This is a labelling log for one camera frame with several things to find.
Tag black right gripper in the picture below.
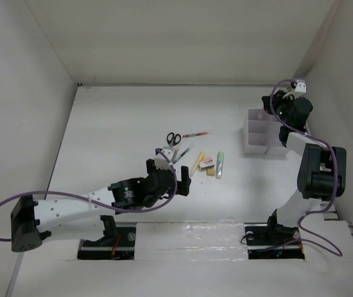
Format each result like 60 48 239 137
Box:
261 90 295 126

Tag pink highlighter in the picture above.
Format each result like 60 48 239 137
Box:
258 110 266 119

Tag yellow highlighter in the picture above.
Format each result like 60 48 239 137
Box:
190 152 206 177

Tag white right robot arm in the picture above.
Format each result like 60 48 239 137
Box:
261 90 347 244

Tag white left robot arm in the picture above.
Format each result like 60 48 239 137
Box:
11 158 191 252

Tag yellow eraser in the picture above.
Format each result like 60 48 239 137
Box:
206 168 216 176

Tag pink white mini stapler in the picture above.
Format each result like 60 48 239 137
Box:
199 157 215 171

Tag green pen refill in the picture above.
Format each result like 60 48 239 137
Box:
174 144 194 163

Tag white compartment organizer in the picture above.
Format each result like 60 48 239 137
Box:
242 108 289 157

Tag green highlighter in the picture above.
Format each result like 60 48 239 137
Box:
215 152 224 179

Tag red pen refill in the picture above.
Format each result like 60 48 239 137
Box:
182 131 213 138

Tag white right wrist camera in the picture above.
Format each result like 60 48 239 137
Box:
288 79 307 98

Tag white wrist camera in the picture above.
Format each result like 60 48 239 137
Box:
154 147 177 170
288 79 307 98

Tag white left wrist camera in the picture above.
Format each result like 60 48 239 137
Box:
154 147 177 170

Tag black handled scissors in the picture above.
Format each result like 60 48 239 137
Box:
167 132 181 147

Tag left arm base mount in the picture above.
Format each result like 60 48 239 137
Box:
77 215 137 260

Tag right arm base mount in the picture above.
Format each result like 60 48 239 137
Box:
240 216 305 260

